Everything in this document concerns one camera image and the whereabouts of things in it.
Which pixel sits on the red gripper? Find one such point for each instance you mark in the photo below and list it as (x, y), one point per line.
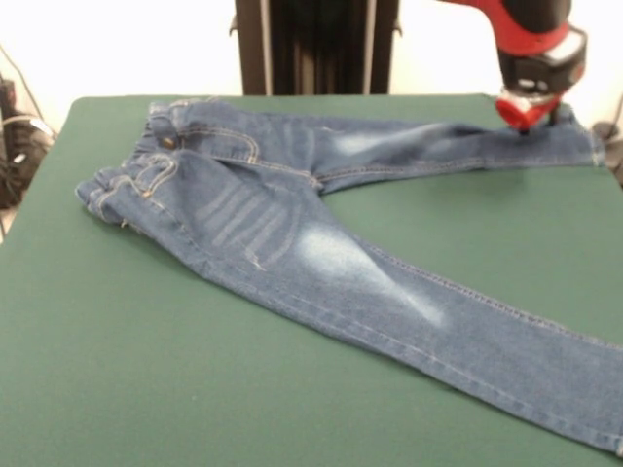
(523, 113)

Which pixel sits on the blue denim jeans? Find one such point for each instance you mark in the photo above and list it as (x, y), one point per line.
(316, 233)

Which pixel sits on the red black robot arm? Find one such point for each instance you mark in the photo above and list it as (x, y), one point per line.
(535, 34)

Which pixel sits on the black power strip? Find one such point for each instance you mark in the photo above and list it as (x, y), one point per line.
(617, 165)

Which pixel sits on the dark green table cloth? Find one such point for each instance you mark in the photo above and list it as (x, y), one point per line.
(146, 365)

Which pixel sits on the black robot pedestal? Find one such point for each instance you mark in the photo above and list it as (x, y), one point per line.
(253, 48)

